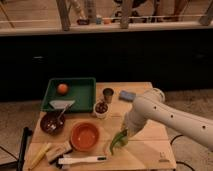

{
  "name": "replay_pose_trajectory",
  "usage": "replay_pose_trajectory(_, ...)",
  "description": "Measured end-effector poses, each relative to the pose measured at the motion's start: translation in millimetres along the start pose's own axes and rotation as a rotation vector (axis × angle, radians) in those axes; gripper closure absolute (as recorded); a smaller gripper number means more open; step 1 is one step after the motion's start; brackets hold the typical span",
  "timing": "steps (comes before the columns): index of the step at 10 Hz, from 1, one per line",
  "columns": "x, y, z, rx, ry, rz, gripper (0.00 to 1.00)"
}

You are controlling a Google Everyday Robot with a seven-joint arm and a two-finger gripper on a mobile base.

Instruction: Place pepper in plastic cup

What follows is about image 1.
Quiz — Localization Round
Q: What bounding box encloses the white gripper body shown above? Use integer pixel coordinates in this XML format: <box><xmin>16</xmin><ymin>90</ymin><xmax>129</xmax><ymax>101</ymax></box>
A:
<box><xmin>123</xmin><ymin>111</ymin><xmax>146</xmax><ymax>136</ymax></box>

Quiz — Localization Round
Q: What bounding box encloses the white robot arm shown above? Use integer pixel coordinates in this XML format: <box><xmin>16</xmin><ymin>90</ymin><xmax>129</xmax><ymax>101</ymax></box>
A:
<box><xmin>122</xmin><ymin>88</ymin><xmax>213</xmax><ymax>151</ymax></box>

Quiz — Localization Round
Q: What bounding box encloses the white plastic cup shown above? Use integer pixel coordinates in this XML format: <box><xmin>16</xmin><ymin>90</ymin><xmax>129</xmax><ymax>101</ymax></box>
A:
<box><xmin>93</xmin><ymin>101</ymin><xmax>109</xmax><ymax>119</ymax></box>

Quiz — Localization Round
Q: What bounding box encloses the metal cup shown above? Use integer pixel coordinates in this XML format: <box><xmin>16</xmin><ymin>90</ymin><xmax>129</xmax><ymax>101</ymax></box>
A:
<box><xmin>103</xmin><ymin>88</ymin><xmax>114</xmax><ymax>104</ymax></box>

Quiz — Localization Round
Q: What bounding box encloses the blue sponge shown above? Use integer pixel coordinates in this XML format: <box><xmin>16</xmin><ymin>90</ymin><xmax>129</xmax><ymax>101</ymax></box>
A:
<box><xmin>119</xmin><ymin>90</ymin><xmax>136</xmax><ymax>102</ymax></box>

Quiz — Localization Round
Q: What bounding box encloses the orange bowl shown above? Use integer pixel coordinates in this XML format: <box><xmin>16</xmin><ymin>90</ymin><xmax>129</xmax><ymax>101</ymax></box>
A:
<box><xmin>70</xmin><ymin>122</ymin><xmax>100</xmax><ymax>152</ymax></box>

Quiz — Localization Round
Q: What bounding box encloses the green plastic tray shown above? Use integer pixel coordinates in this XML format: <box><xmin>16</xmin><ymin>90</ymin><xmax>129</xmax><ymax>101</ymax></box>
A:
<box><xmin>41</xmin><ymin>77</ymin><xmax>96</xmax><ymax>113</ymax></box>

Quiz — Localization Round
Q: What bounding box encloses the metal spoon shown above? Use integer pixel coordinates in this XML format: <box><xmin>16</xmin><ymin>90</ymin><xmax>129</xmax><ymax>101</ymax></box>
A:
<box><xmin>56</xmin><ymin>104</ymin><xmax>69</xmax><ymax>122</ymax></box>

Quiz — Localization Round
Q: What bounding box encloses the orange fruit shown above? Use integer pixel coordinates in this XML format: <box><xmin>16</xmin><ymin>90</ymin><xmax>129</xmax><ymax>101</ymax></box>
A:
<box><xmin>57</xmin><ymin>83</ymin><xmax>69</xmax><ymax>95</ymax></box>

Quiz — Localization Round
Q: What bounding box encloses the white folded paper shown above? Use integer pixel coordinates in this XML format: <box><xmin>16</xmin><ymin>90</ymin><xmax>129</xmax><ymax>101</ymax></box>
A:
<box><xmin>49</xmin><ymin>100</ymin><xmax>75</xmax><ymax>109</ymax></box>

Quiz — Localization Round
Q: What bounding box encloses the dark brown bowl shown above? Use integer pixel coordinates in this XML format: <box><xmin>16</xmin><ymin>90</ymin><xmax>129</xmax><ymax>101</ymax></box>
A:
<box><xmin>40</xmin><ymin>112</ymin><xmax>65</xmax><ymax>135</ymax></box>

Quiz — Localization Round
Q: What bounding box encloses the wooden block brush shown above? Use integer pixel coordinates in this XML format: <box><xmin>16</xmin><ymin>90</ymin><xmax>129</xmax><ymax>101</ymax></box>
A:
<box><xmin>46</xmin><ymin>141</ymin><xmax>72</xmax><ymax>163</ymax></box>

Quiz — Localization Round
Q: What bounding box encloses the black cable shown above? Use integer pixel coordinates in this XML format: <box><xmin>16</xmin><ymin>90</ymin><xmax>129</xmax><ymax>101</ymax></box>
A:
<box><xmin>169</xmin><ymin>134</ymin><xmax>198</xmax><ymax>171</ymax></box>

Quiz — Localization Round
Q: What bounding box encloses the black table frame bar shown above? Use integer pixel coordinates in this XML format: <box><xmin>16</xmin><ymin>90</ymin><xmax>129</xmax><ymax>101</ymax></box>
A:
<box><xmin>16</xmin><ymin>127</ymin><xmax>32</xmax><ymax>171</ymax></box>

